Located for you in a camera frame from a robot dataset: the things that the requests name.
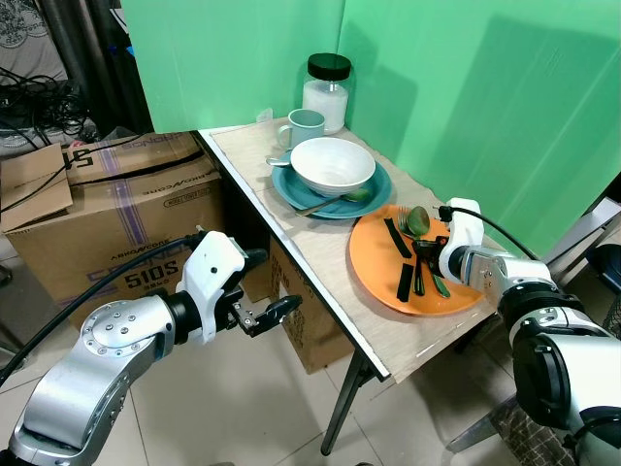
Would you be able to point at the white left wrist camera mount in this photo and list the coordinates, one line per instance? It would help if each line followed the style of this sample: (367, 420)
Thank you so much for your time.
(209, 272)

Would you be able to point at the dark blue chair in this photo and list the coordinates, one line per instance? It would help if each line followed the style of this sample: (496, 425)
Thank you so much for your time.
(606, 267)

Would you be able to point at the orange plastic plate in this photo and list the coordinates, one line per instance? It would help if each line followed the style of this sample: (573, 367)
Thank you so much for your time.
(374, 262)

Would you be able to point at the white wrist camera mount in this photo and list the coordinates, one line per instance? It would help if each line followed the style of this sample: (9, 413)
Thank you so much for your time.
(461, 238)
(209, 272)

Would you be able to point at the small pale object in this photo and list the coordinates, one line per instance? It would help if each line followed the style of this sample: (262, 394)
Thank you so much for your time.
(264, 116)

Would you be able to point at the shiny metal spoon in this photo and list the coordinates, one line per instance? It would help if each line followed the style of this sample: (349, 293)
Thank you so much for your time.
(418, 221)

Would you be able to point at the patterned floor mat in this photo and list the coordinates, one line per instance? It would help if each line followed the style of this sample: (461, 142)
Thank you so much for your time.
(529, 437)

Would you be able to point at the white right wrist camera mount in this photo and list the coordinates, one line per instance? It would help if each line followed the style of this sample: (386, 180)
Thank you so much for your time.
(461, 238)

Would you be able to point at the green backdrop panel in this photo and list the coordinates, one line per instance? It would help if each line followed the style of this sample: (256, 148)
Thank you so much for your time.
(223, 58)
(485, 97)

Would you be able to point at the plain brown cardboard box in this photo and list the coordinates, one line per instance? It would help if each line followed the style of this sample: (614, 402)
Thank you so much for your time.
(310, 320)

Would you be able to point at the brown cardboard sheet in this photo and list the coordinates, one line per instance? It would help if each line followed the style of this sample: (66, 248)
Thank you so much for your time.
(34, 189)

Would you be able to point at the white lace cloth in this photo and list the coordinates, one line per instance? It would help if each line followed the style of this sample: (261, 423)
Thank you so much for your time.
(24, 34)

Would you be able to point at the glass jar with black lid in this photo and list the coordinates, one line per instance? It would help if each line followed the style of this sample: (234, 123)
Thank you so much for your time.
(326, 102)

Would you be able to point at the grey metal frame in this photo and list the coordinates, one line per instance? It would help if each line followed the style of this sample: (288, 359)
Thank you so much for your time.
(582, 228)

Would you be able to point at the dark curtain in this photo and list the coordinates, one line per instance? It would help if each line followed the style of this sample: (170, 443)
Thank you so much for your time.
(87, 58)

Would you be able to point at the wooden table with metal legs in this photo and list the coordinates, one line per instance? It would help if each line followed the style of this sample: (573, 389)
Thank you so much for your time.
(342, 403)

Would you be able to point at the small silver spoon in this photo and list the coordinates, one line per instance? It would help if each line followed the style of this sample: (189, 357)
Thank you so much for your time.
(277, 160)

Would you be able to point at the teal ceramic plate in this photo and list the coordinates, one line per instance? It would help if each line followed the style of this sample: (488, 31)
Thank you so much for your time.
(286, 184)

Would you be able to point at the large printed cardboard box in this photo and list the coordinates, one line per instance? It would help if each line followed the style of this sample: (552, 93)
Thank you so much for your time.
(126, 223)

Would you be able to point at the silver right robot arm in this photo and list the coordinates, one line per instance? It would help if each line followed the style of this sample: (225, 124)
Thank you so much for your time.
(529, 291)

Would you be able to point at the teal ceramic mug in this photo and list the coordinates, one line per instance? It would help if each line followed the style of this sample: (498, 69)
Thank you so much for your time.
(306, 128)

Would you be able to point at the white ceramic bowl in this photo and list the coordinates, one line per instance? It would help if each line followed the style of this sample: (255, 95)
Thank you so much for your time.
(332, 165)

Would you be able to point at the grey robot torso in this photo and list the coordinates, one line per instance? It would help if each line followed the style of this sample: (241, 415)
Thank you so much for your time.
(597, 447)

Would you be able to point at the gold metal spoon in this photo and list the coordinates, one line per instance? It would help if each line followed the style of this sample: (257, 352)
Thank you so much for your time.
(357, 195)

